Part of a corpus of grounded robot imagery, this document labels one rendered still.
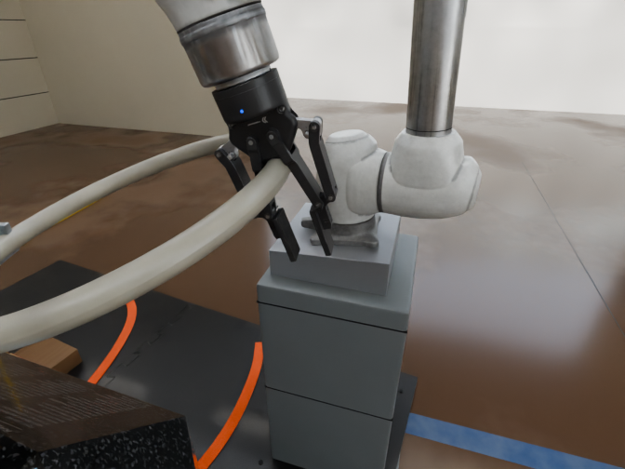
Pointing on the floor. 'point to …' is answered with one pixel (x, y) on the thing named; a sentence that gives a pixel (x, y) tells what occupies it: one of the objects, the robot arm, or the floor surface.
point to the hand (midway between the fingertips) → (305, 233)
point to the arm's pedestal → (334, 365)
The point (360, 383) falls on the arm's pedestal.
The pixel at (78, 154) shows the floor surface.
